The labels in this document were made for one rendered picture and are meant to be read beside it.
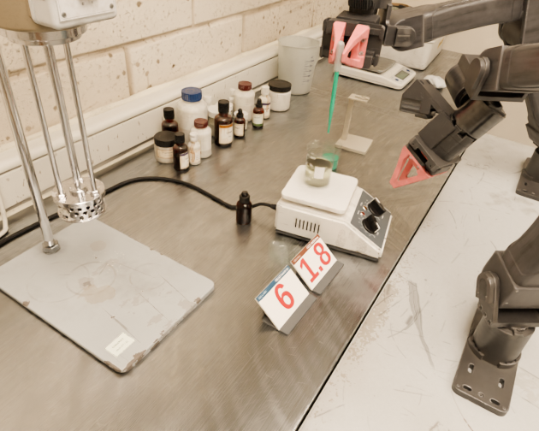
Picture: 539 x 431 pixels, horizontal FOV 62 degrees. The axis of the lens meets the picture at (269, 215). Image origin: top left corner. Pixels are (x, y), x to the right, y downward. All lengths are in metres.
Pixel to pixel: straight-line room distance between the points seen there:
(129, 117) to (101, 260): 0.39
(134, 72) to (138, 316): 0.61
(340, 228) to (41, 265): 0.49
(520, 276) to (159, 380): 0.47
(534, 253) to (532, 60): 0.23
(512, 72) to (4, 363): 0.76
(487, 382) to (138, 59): 0.92
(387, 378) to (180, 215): 0.47
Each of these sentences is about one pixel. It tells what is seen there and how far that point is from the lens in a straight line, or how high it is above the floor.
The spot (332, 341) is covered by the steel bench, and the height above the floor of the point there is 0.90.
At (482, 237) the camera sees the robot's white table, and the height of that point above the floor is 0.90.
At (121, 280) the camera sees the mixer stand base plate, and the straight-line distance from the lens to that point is 0.74.
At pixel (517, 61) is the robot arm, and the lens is 0.67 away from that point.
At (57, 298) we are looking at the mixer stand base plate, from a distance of 0.74.
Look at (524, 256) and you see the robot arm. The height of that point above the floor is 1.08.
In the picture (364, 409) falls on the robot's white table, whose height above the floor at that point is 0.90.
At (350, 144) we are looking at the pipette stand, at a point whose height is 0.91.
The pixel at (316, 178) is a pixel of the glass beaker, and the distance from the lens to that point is 0.80.
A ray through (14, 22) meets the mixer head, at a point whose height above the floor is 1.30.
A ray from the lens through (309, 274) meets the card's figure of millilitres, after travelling 0.74.
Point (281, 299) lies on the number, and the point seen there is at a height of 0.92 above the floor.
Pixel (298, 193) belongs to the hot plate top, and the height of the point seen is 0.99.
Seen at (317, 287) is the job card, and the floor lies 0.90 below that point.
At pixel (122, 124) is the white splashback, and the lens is 1.05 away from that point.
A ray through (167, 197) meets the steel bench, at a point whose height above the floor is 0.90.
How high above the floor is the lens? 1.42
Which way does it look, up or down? 36 degrees down
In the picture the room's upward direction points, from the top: 5 degrees clockwise
